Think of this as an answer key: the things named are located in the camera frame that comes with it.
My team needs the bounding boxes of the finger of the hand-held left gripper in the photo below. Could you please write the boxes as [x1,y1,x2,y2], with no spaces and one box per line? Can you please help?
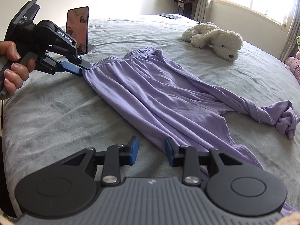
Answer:
[43,57,84,77]
[75,55,92,71]

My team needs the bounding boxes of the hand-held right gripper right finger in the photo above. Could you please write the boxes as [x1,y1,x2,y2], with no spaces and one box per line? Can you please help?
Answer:
[165,137,244,185]

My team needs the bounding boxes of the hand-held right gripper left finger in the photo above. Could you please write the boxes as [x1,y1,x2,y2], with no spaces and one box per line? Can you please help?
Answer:
[61,136,139,185]

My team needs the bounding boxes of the purple pants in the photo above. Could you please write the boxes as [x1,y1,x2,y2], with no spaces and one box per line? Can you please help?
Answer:
[83,47,300,216]

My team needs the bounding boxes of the person's left hand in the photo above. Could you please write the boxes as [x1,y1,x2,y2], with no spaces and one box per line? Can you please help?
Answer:
[0,41,37,96]

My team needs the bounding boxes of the black smartphone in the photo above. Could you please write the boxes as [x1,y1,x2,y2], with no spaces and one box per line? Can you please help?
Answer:
[66,7,90,55]

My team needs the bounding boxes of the dark flat object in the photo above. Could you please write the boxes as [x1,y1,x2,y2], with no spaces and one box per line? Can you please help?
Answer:
[156,13,182,20]

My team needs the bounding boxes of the white plush dog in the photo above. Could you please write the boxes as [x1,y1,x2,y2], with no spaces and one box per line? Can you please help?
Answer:
[182,22,244,62]

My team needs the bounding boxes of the grey star curtain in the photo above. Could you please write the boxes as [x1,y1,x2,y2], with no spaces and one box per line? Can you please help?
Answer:
[194,0,219,23]
[280,3,300,62]

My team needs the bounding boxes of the pink folded quilt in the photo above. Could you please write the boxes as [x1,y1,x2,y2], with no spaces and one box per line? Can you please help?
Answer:
[284,56,300,85]

